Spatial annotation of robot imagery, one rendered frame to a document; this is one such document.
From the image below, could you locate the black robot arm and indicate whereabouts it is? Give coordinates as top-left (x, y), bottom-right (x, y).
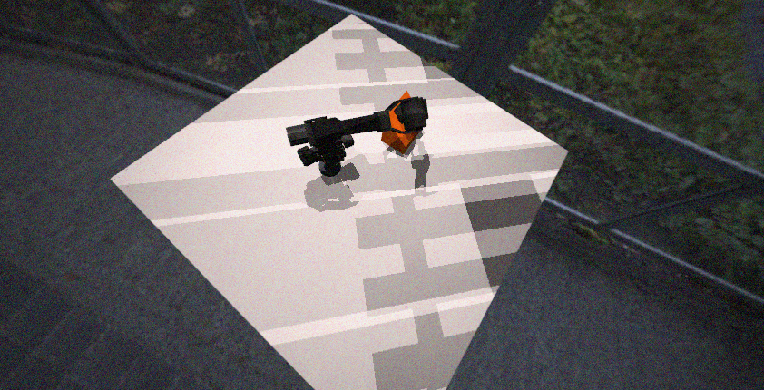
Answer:
top-left (286, 96), bottom-right (428, 167)

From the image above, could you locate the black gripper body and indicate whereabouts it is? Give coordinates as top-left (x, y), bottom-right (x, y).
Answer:
top-left (297, 134), bottom-right (354, 167)

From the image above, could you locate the black round pedestal with silver shaft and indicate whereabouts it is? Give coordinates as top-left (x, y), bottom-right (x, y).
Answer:
top-left (318, 161), bottom-right (341, 177)

